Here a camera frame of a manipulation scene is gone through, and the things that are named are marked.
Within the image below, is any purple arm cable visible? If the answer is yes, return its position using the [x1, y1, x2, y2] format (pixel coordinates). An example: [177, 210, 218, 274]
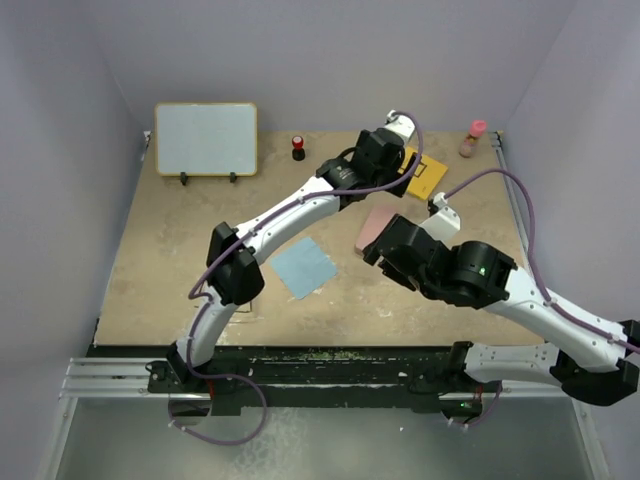
[447, 168, 640, 437]
[166, 112, 425, 446]

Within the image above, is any aluminium rail frame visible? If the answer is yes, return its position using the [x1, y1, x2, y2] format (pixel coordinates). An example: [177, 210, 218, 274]
[58, 356, 171, 400]

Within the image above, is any blue cleaning cloth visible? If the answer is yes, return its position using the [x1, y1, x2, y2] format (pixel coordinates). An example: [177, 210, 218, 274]
[270, 237, 338, 300]

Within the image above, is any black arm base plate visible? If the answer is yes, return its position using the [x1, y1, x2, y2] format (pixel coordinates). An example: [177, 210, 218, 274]
[87, 342, 501, 417]

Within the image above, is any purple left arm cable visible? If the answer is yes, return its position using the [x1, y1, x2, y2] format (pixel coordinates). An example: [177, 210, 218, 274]
[166, 112, 425, 446]

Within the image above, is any red and black stamp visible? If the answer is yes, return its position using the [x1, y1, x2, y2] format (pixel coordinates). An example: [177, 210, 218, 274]
[291, 135, 306, 161]

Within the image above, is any pink glasses case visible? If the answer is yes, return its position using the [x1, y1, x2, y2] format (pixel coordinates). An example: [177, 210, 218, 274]
[354, 205, 398, 257]

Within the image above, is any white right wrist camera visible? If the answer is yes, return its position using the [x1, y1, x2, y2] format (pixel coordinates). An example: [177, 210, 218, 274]
[420, 192, 461, 242]

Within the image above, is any pink capped small bottle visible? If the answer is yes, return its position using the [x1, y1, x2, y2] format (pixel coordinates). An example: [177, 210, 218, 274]
[459, 120, 487, 158]

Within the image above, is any yellow book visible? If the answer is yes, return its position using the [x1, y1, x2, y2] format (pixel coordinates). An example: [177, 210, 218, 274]
[406, 154, 448, 201]

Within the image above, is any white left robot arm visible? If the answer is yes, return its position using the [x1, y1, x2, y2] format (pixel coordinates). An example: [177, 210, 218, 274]
[167, 126, 412, 392]

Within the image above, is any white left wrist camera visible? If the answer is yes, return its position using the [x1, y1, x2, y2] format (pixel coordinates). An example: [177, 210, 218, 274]
[384, 110, 416, 145]

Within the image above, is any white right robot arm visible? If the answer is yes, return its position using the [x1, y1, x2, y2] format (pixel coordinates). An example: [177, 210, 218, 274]
[363, 215, 639, 406]

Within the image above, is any small whiteboard on stand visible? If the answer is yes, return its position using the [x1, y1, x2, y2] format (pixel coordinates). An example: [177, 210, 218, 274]
[153, 102, 258, 181]

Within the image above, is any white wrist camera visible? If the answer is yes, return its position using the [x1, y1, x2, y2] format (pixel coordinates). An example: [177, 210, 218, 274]
[384, 110, 416, 145]
[420, 192, 461, 242]

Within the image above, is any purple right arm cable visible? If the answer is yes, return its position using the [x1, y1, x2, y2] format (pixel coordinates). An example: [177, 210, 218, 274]
[447, 168, 640, 437]

